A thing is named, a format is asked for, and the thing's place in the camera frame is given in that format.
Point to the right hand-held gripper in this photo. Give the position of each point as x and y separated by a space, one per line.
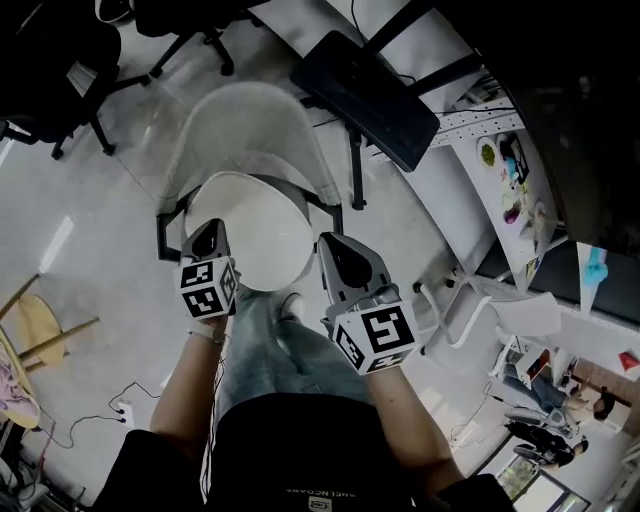
385 332

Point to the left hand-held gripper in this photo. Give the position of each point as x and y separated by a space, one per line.
202 295

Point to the light grey chair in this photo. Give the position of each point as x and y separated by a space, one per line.
245 125

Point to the person's left forearm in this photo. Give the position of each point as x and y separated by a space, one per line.
185 395

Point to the person's right forearm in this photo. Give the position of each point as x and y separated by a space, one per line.
410 430

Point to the white office chair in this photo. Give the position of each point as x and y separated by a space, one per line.
520 315

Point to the black office chair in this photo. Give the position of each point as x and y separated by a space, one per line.
190 20
50 60

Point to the white wrist band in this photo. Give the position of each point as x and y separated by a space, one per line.
205 332

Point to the person's grey jeans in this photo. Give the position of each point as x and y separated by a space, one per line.
280 360

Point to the white power strip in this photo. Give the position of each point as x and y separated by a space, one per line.
125 414

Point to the person's black t-shirt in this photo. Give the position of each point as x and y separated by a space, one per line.
300 450

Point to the white metal shelf unit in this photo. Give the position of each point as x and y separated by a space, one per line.
450 200

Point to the wooden stool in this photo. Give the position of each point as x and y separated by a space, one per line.
40 325

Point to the purple toy eggplant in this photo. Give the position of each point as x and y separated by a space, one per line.
511 216

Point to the white plate with greens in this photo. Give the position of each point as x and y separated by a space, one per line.
487 152

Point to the pink cloth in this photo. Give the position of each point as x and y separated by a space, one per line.
12 380

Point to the black tray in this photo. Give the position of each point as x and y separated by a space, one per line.
517 157

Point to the light blue cloth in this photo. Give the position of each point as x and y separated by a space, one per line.
596 267

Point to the black screen stand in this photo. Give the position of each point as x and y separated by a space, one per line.
365 95

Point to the large black screen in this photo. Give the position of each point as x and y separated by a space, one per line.
575 100

